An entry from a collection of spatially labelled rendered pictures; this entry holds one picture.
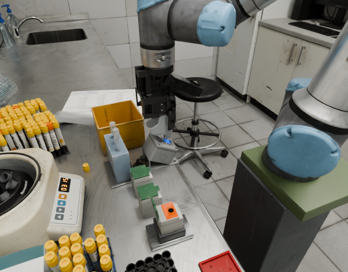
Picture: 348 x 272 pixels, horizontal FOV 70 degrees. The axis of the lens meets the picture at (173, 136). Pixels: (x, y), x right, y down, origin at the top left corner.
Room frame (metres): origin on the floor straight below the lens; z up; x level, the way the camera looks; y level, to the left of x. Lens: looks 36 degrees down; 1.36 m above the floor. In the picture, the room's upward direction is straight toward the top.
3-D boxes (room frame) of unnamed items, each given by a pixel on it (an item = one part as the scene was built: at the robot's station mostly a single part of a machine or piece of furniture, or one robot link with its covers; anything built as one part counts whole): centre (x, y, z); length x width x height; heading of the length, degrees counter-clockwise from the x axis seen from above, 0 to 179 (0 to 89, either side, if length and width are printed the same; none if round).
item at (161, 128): (0.54, 0.03, 0.99); 0.06 x 0.03 x 0.09; 112
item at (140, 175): (0.43, 0.08, 0.91); 0.05 x 0.04 x 0.07; 112
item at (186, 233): (0.31, 0.01, 0.89); 0.09 x 0.05 x 0.04; 110
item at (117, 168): (0.50, 0.15, 0.92); 0.10 x 0.07 x 0.10; 24
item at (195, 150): (1.56, -0.14, 0.33); 0.52 x 0.51 x 0.65; 45
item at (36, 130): (0.55, 0.37, 0.93); 0.02 x 0.02 x 0.11
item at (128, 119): (0.65, 0.17, 0.92); 0.13 x 0.13 x 0.10; 24
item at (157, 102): (0.55, 0.04, 1.10); 0.09 x 0.08 x 0.12; 112
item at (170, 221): (0.31, 0.01, 0.92); 0.05 x 0.04 x 0.06; 110
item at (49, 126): (0.57, 0.34, 0.93); 0.02 x 0.02 x 0.11
